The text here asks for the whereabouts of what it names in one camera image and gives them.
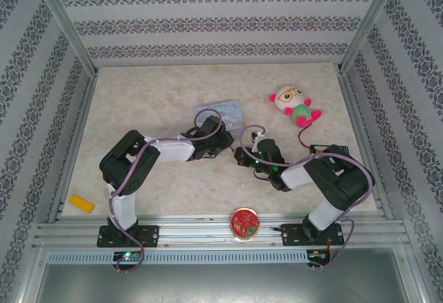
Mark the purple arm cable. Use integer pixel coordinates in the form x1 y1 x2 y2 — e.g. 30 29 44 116
239 126 375 272
107 107 224 275

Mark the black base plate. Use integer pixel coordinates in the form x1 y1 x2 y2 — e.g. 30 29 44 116
280 223 343 247
98 225 159 248

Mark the aluminium front rail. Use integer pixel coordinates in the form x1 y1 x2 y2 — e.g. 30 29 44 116
33 214 406 250

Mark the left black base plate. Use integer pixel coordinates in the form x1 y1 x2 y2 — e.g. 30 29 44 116
98 225 159 248

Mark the blue cartoon tin box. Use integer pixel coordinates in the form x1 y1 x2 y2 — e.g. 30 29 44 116
195 100 245 138

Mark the round red gold tin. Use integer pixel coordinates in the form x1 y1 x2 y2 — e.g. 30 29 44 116
230 207 261 243

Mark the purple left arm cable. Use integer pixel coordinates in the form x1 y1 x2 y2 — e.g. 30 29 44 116
107 107 224 275

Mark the yellow rectangular block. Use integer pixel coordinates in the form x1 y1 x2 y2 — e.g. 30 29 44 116
68 194 96 213

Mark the grey metal sheet panel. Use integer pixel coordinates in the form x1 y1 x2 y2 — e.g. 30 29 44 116
17 247 428 303

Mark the aluminium frame post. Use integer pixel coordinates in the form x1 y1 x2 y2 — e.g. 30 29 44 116
27 0 100 75
337 0 406 74

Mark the aluminium side rail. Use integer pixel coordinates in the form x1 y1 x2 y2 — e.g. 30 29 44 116
337 69 394 219
46 71 100 223

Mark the plush toy with glasses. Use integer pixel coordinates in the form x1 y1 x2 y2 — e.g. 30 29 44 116
269 84 323 129

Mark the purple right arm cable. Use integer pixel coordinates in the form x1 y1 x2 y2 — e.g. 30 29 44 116
239 126 375 272

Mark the circuit board with green light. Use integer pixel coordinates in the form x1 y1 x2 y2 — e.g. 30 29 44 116
113 250 143 263

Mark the small circuit board with wires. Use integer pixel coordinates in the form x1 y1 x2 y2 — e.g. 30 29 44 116
307 250 332 261

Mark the thin red charger cable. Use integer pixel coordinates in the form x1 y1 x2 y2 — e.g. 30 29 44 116
298 125 314 150

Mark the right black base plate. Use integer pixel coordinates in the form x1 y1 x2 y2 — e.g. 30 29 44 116
280 223 343 247

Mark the slotted grey cable duct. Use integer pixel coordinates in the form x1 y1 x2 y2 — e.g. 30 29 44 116
46 249 309 265

